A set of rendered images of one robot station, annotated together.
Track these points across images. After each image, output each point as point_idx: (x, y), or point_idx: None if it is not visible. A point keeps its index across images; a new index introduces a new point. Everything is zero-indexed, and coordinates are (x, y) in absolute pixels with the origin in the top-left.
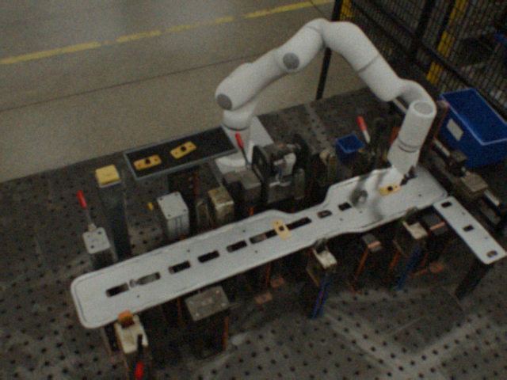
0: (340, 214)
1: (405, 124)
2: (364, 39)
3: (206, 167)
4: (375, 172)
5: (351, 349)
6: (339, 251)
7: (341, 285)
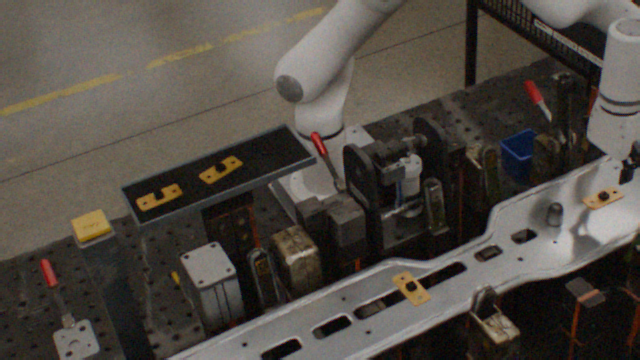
0: (517, 250)
1: (606, 64)
2: None
3: (282, 217)
4: (573, 172)
5: None
6: (532, 328)
7: None
